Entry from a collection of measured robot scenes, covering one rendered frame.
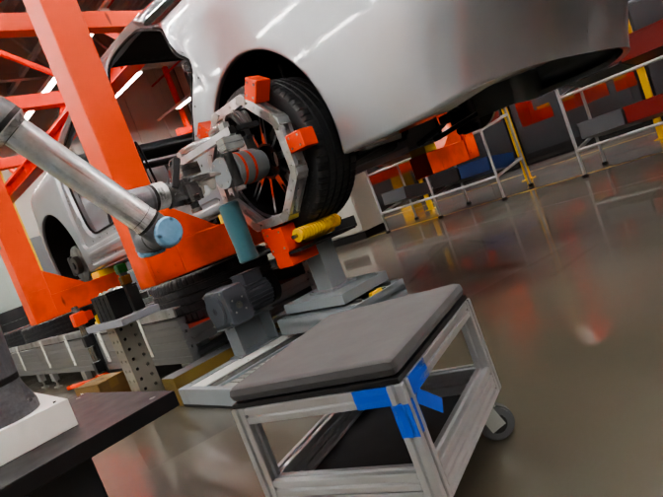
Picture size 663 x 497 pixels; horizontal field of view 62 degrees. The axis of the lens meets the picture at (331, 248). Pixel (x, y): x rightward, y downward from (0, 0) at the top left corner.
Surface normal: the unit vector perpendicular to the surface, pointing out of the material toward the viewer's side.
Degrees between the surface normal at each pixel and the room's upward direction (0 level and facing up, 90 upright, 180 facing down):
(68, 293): 90
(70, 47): 90
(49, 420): 90
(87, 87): 90
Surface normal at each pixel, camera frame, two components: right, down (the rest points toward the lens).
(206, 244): 0.65, -0.18
